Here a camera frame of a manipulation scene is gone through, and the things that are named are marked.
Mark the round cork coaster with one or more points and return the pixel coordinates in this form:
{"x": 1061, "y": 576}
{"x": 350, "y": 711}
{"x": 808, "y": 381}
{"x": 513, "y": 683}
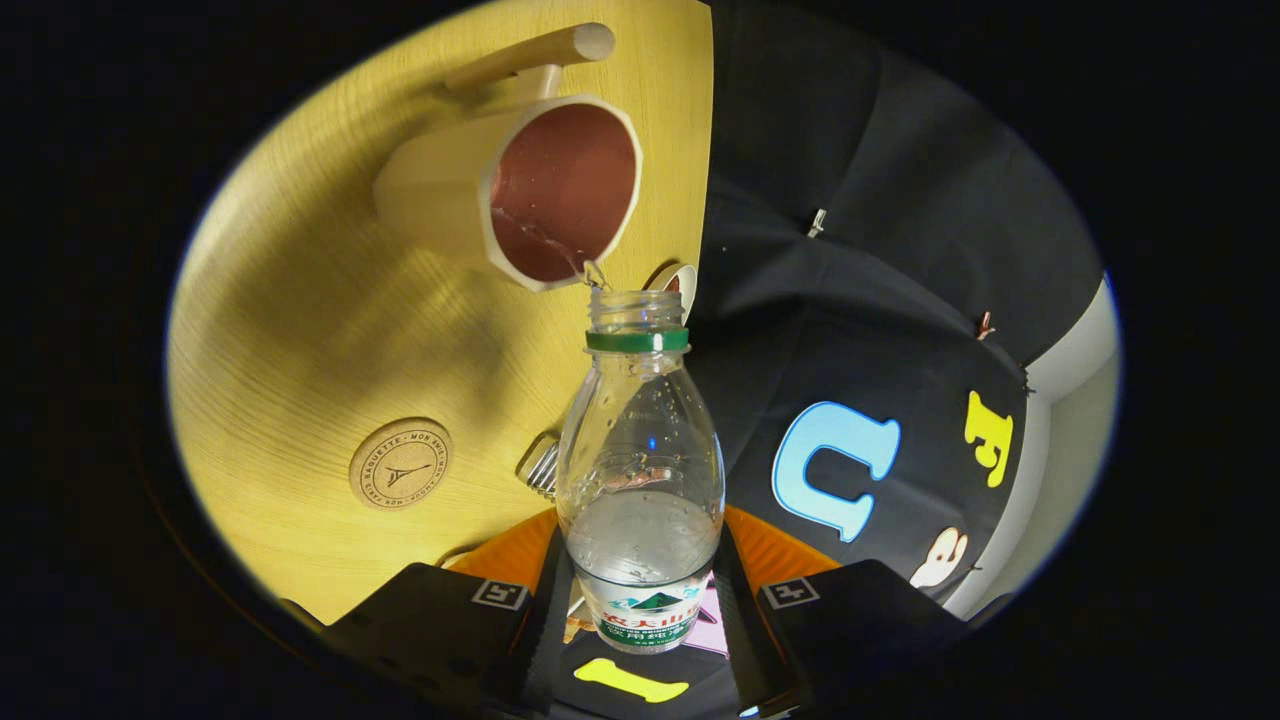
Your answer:
{"x": 400, "y": 463}

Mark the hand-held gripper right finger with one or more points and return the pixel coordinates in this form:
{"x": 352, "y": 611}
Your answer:
{"x": 738, "y": 630}

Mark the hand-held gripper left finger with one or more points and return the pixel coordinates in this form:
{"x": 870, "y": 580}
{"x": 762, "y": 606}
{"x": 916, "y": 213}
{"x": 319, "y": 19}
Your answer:
{"x": 540, "y": 640}

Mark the round white plate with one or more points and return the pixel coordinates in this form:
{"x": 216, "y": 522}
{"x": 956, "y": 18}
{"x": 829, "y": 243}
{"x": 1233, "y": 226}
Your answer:
{"x": 688, "y": 275}

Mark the clear plastic juice bottle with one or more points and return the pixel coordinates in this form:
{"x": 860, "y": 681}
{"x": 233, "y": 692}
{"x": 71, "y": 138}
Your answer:
{"x": 640, "y": 460}

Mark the wooden table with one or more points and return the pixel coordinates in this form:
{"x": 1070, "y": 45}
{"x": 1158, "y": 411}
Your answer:
{"x": 300, "y": 330}

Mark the black backdrop cloth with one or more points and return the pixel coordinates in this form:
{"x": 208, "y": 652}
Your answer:
{"x": 850, "y": 150}

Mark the pink clip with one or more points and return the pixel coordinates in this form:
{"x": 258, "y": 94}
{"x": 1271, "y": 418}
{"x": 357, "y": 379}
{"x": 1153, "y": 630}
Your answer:
{"x": 986, "y": 325}

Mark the white clip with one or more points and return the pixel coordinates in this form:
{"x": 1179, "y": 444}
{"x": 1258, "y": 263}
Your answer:
{"x": 817, "y": 222}

